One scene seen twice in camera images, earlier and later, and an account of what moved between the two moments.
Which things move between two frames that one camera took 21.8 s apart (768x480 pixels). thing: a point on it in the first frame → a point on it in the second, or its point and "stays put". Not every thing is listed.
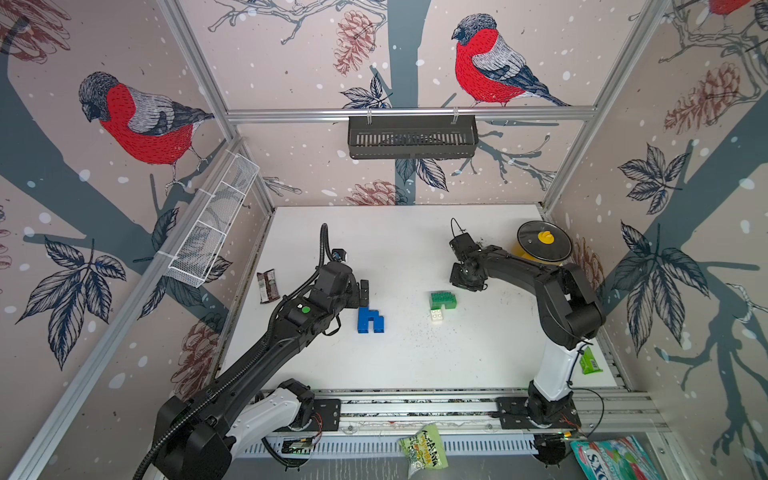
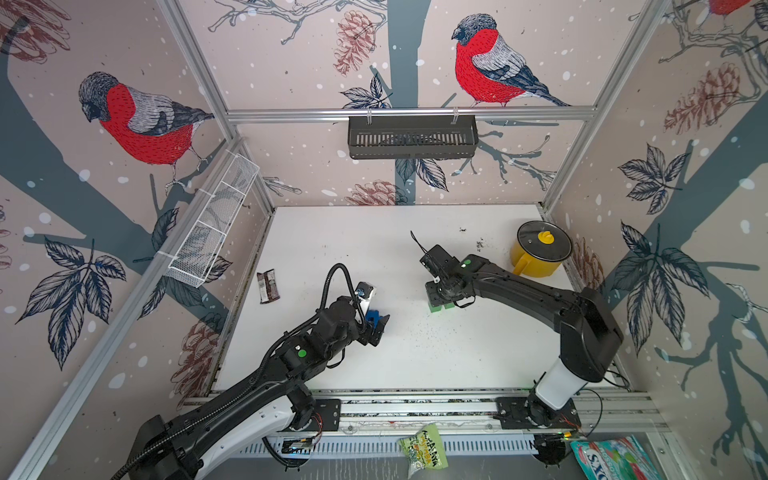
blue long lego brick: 364,315 stays put
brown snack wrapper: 268,286 stays put
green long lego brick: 448,299 stays put
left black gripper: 355,298 → 367,336
